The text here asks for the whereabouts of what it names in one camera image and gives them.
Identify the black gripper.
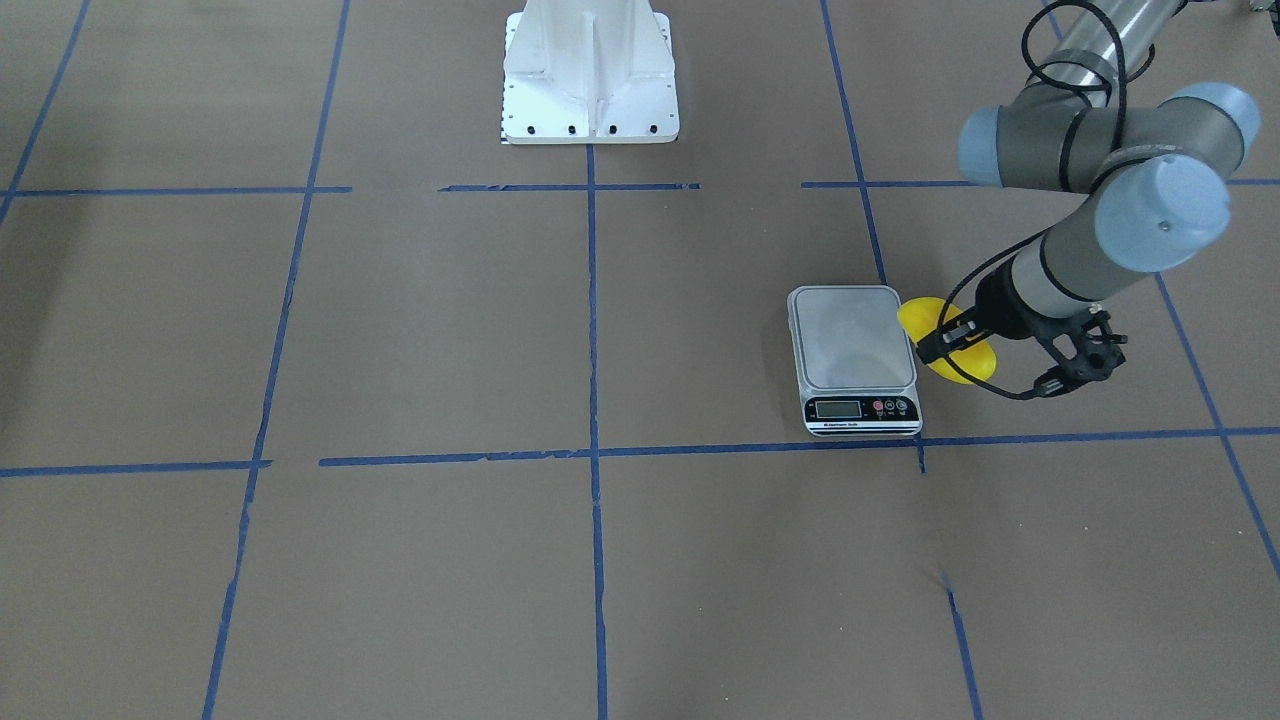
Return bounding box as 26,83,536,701
914,268,1033,364

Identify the yellow mango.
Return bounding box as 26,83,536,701
899,297,998,386

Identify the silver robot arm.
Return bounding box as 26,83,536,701
900,1,1261,378

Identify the silver digital kitchen scale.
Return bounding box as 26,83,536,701
786,284,923,437

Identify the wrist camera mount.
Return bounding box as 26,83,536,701
1032,306,1128,398

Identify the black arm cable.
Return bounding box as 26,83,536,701
934,0,1161,401

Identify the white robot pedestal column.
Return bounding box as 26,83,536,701
500,1,681,145

